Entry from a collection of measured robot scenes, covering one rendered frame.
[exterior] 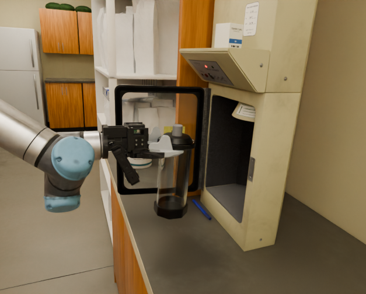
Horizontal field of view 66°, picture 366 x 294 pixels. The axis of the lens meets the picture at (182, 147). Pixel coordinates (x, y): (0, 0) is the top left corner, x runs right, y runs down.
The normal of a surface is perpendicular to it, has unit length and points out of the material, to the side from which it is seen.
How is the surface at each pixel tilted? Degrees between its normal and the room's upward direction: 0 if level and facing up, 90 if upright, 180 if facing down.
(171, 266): 0
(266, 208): 90
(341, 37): 90
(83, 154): 47
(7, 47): 90
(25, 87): 90
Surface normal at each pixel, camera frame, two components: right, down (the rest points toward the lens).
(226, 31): -0.79, 0.15
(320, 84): -0.94, 0.07
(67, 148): 0.47, -0.44
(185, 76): 0.36, 0.30
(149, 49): -0.30, 0.38
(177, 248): 0.04, -0.95
